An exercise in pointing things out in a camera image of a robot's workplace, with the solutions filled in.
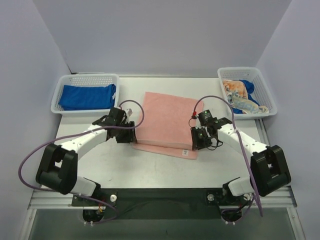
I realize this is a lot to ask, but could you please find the white left plastic basket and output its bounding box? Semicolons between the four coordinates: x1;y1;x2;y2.
50;73;120;116

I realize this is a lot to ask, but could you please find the folded blue towel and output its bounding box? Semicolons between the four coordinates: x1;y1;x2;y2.
58;84;117;111

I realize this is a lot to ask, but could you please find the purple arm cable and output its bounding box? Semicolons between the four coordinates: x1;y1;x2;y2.
192;94;264;225
18;99;146;225

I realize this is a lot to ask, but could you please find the pink towel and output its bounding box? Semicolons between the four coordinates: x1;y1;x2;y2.
133;92;204;160

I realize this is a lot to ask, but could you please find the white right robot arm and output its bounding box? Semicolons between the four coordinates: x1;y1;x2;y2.
190;110;292;197

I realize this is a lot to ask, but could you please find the blue towel in right basket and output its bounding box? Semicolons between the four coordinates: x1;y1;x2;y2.
230;79;260;114

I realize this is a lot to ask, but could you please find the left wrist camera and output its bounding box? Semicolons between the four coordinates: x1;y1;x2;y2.
125;108;133;117

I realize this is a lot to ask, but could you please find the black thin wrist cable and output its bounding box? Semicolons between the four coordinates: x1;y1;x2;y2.
187;117;224;151

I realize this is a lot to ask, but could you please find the aluminium frame rail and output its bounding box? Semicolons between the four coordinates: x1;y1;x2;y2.
24;117;306;240

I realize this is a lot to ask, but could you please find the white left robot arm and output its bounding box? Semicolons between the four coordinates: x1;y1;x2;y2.
35;107;137;198

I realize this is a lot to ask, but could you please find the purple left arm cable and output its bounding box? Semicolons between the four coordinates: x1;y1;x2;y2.
18;99;146;225

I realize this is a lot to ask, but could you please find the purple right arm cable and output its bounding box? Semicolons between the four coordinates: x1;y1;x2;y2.
192;94;264;225

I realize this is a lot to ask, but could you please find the orange patterned towel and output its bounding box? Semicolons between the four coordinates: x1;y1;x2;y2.
222;79;269;115

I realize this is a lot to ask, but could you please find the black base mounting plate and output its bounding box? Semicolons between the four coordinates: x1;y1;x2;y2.
71;187;251;221

